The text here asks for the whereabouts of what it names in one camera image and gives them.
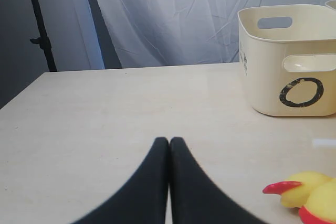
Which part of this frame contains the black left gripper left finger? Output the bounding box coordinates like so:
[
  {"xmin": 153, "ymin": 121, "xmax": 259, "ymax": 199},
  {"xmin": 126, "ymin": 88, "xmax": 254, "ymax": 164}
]
[{"xmin": 75, "ymin": 137, "xmax": 169, "ymax": 223}]

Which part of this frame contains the yellow rubber chicken with face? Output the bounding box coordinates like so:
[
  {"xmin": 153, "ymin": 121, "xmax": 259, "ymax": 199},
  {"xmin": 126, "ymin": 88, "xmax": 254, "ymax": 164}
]
[{"xmin": 262, "ymin": 171, "xmax": 335, "ymax": 223}]

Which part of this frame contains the white backdrop curtain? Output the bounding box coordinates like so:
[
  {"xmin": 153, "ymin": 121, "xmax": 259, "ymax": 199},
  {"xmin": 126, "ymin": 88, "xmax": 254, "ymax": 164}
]
[{"xmin": 1, "ymin": 0, "xmax": 329, "ymax": 105}]

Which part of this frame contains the black light stand pole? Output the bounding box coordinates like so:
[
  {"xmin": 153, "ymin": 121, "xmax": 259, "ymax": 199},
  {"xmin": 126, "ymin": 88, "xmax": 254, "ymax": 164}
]
[{"xmin": 30, "ymin": 0, "xmax": 57, "ymax": 72}]

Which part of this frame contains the cream bin marked X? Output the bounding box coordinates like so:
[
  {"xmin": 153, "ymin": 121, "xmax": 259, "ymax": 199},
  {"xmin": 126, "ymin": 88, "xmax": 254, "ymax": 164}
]
[{"xmin": 325, "ymin": 0, "xmax": 336, "ymax": 10}]

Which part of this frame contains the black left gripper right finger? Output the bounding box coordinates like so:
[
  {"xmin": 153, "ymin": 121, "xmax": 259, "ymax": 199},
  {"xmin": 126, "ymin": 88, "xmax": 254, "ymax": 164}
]
[{"xmin": 170, "ymin": 137, "xmax": 264, "ymax": 224}]

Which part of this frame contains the cream bin marked O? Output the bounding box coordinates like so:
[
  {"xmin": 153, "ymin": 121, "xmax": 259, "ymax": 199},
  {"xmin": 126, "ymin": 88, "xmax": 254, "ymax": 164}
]
[{"xmin": 238, "ymin": 4, "xmax": 335, "ymax": 116}]

